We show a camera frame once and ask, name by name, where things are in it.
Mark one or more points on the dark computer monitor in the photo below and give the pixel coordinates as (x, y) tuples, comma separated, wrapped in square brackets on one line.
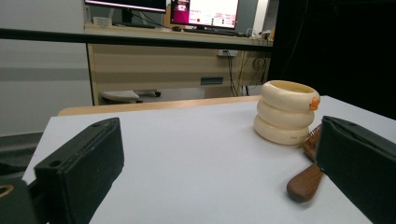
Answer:
[(124, 4)]

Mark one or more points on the black curtain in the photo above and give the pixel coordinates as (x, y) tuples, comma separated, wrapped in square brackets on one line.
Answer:
[(342, 46)]

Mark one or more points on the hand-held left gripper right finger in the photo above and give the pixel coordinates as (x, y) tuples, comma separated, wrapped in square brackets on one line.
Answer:
[(358, 165)]

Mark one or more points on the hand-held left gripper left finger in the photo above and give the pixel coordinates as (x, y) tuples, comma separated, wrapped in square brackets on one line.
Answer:
[(81, 168)]

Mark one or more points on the clear plastic container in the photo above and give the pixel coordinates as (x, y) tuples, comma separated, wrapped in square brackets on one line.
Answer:
[(102, 21)]

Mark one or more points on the black computer mouse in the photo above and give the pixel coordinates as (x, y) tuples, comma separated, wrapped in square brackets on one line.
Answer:
[(176, 29)]

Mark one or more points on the black metal frame bar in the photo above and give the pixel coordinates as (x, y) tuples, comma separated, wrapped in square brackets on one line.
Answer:
[(62, 36)]

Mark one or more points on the black keyboard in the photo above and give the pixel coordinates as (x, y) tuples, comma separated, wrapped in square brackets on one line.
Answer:
[(211, 31)]

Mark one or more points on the white office chair base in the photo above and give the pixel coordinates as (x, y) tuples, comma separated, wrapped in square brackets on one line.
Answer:
[(120, 95)]

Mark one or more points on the wooden hairbrush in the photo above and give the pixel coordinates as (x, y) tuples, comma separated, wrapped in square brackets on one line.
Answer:
[(303, 186)]

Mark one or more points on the white power socket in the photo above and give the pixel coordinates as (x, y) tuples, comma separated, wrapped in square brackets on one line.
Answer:
[(226, 53)]

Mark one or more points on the light wooden office desk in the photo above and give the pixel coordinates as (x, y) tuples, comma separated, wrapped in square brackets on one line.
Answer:
[(140, 68)]

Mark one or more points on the cream ringed duck cup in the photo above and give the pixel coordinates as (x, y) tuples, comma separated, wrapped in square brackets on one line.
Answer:
[(285, 118)]

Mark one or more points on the computer monitor with pink screen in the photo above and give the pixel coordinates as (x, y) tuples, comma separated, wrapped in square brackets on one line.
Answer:
[(205, 11)]

